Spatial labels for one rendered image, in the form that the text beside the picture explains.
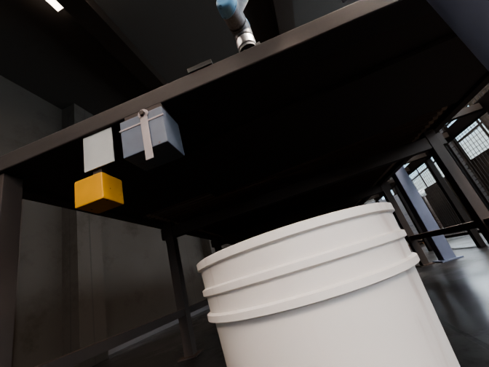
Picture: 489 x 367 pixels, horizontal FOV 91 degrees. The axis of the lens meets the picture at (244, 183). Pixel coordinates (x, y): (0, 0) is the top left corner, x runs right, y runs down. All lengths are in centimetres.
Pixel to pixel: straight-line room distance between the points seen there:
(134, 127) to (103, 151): 13
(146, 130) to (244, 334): 56
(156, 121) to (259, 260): 54
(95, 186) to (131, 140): 15
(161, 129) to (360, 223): 55
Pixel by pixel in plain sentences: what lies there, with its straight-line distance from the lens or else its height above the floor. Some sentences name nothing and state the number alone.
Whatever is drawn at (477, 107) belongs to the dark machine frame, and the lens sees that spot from 245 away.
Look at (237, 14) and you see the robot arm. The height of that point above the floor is 121.
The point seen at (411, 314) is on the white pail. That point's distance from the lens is 31.
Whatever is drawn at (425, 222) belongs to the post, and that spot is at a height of 34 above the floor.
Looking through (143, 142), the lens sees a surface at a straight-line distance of 70.
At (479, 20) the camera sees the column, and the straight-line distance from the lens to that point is 46.
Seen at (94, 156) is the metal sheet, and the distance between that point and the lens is 83.
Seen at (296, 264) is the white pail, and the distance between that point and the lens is 25.
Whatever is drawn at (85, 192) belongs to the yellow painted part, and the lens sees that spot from 77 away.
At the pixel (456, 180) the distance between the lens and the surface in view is 186.
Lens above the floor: 33
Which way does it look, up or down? 21 degrees up
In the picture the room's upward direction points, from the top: 17 degrees counter-clockwise
